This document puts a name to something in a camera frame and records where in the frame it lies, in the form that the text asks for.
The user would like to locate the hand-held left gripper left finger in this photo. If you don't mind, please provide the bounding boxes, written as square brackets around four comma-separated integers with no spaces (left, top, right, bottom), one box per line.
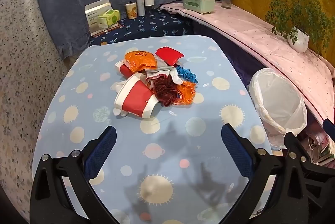
[29,125,123,224]

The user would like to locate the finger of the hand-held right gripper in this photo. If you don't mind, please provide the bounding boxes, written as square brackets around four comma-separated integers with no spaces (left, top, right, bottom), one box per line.
[323,119,335,139]
[284,132,335,196]

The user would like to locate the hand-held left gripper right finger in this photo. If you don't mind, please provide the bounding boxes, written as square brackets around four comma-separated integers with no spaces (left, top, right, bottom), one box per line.
[221,123,312,224]

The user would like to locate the bin with white bag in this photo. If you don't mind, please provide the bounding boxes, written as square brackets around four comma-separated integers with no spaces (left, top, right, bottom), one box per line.
[247,68,308,150]

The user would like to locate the red white paper cup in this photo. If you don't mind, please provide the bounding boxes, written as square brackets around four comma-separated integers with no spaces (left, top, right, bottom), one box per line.
[114,75,159,118]
[115,60,137,78]

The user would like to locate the clear tape roll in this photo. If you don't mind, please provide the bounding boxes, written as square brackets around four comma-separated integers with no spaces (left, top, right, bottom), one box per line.
[307,135,325,154]

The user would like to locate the white crumpled tissue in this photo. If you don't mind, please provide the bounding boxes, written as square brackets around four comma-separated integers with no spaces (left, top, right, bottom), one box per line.
[112,106,130,117]

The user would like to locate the light blue printed tablecloth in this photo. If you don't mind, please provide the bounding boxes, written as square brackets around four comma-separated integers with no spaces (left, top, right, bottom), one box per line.
[31,35,275,224]

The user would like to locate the orange crumpled wrapper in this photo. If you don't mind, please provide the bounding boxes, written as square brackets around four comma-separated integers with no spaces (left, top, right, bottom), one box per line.
[174,81,197,105]

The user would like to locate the maroon mesh scrunchie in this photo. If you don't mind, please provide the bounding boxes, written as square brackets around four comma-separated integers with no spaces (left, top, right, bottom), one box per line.
[152,75,181,107]

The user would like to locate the blue crumpled shoe cover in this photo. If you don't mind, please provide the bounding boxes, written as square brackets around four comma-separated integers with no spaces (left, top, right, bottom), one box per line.
[175,65,199,83]

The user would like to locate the white plant pot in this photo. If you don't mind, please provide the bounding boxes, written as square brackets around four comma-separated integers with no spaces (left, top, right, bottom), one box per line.
[287,26,310,53]

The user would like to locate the dark purple cloth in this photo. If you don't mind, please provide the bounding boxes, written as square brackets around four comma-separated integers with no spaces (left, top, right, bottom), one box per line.
[192,22,265,88]

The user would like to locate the orange snack bag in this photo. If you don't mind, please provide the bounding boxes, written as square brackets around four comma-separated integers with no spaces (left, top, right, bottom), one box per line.
[124,50,158,73]

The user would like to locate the pink cloth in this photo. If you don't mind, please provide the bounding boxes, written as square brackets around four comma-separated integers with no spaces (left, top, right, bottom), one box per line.
[160,0,335,125]

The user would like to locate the red snack bag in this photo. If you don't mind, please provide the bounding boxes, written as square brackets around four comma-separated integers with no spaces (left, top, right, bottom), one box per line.
[155,47,185,67]

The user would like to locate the brown thin book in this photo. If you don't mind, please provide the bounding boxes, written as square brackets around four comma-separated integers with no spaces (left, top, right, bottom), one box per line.
[91,25,123,37]

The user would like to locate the green leafy plant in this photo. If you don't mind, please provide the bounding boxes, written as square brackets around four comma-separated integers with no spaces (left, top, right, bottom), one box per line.
[253,0,331,57]

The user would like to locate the navy printed cloth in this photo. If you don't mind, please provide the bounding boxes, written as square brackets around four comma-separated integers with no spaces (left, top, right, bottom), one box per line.
[90,8,194,46]

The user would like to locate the white silver carton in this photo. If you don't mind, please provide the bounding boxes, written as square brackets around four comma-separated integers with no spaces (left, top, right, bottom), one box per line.
[84,0,121,36]

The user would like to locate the green tissue pack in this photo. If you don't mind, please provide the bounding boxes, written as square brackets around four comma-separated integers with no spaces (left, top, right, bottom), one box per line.
[97,9,120,28]

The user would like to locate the printed paper cup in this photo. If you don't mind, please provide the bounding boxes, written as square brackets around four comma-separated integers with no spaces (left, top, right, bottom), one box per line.
[125,2,138,19]

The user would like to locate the mint green tissue box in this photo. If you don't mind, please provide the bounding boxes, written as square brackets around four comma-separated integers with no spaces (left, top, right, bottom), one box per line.
[183,0,216,15]

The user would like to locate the white cylindrical bottles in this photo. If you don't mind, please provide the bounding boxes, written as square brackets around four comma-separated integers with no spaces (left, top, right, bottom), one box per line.
[135,0,146,17]

